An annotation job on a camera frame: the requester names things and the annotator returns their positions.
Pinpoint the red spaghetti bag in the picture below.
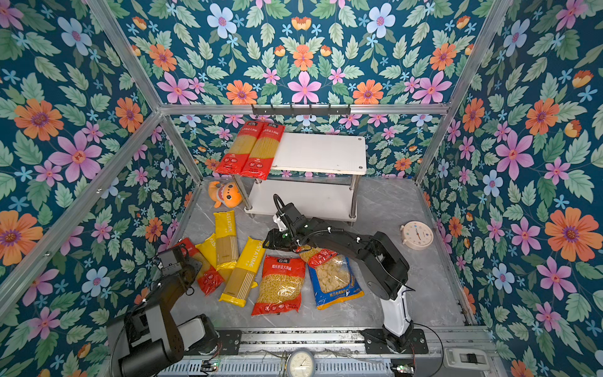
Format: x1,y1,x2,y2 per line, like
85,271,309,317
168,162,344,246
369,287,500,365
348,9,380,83
240,123,285,180
216,121,266,175
177,238,225,296

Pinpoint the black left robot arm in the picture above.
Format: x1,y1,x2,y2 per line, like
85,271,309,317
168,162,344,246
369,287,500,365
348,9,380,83
107,243,219,376

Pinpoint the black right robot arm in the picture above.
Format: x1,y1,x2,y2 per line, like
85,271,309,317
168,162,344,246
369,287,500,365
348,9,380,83
263,195,414,353

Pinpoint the white two-tier shelf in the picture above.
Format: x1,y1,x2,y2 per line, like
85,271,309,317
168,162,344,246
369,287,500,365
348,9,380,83
232,133,367,224

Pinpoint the blue pasta bag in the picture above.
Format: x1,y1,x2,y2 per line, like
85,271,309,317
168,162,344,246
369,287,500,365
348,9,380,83
309,255,364,310

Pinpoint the red macaroni bag upper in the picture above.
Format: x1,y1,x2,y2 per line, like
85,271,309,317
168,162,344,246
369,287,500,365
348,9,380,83
299,248,339,269

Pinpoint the red macaroni bag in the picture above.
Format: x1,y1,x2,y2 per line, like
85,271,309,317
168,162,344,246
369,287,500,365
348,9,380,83
251,255,306,316
299,248,339,269

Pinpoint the yellow spaghetti box hidden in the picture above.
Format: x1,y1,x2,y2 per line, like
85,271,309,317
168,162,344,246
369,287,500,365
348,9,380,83
196,234,218,269

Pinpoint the red macaroni bag front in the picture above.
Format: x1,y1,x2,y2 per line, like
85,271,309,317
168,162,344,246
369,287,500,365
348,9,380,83
251,255,306,316

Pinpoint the yellow spaghetti box back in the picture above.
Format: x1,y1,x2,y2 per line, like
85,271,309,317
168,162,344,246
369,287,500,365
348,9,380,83
215,210,240,270

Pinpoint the yellow spaghetti box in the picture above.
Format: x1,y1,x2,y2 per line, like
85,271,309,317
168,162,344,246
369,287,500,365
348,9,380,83
215,210,240,270
219,237,265,308

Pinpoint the yellow spaghetti box front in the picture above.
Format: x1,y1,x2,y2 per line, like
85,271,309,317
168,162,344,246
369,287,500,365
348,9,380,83
219,237,265,308

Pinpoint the orange plush toy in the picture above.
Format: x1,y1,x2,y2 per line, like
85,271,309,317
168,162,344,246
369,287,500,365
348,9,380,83
208,182,243,209

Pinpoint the round white clock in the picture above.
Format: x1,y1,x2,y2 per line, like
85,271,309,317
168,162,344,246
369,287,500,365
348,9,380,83
400,221,434,251

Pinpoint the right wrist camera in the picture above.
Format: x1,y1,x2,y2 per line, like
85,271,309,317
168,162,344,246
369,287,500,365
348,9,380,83
273,212,289,232

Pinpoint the black hook rail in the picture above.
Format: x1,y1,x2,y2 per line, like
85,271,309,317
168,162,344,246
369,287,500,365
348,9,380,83
251,105,352,116

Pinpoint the round gauge front rail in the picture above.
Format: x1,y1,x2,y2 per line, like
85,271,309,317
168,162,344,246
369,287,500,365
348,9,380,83
286,349,317,377

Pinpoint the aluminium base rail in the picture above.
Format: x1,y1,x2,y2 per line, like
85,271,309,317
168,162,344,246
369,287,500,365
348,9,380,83
154,325,507,376

